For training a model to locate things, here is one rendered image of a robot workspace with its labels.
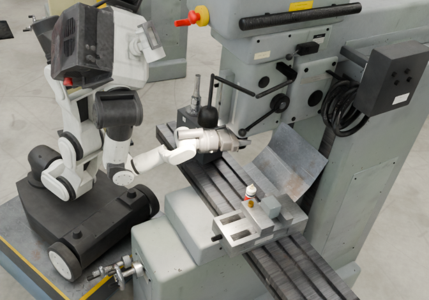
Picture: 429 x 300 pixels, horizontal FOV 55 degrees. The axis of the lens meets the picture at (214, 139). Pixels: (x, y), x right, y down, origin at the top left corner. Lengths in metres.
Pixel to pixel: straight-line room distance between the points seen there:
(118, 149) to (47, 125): 2.39
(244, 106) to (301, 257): 0.62
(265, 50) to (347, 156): 0.67
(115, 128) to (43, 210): 0.99
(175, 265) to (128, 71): 0.83
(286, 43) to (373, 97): 0.32
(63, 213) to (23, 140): 1.54
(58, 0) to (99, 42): 1.61
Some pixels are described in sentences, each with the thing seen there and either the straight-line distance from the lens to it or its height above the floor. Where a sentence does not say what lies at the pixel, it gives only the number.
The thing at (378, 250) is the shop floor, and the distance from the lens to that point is 3.15.
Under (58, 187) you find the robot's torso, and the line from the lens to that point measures 2.20.
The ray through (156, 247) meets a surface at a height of 0.75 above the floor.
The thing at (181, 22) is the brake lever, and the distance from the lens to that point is 1.37.
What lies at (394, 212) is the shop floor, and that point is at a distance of 3.48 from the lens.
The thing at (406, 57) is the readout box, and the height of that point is 1.72.
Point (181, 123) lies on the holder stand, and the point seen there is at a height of 1.08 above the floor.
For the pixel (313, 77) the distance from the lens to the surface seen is 1.53.
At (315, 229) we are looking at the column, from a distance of 2.10.
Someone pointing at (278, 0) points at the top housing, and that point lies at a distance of 1.25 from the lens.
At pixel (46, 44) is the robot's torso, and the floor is 1.48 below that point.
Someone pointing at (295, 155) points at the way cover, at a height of 1.03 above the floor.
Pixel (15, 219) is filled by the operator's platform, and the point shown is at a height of 0.40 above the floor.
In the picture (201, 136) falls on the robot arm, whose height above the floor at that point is 1.28.
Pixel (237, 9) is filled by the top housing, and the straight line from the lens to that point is 1.17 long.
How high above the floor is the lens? 2.23
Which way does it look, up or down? 38 degrees down
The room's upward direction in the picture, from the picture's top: 7 degrees clockwise
